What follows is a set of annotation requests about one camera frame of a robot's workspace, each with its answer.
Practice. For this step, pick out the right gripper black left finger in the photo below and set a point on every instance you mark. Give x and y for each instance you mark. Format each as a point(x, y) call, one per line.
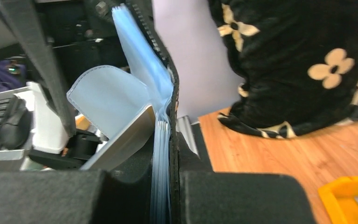
point(119, 196)

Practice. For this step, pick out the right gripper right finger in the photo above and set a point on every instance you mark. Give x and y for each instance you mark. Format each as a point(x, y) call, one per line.
point(207, 197)

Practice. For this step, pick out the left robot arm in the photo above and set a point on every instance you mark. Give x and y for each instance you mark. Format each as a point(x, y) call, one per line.
point(48, 45)

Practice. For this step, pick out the black computer mouse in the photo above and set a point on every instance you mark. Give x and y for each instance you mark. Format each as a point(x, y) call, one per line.
point(15, 129)

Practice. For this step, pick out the yellow three-compartment bin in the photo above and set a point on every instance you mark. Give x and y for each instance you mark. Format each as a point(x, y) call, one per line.
point(340, 199)

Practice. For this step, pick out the black floral blanket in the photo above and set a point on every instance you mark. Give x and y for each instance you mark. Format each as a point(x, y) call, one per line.
point(298, 60)

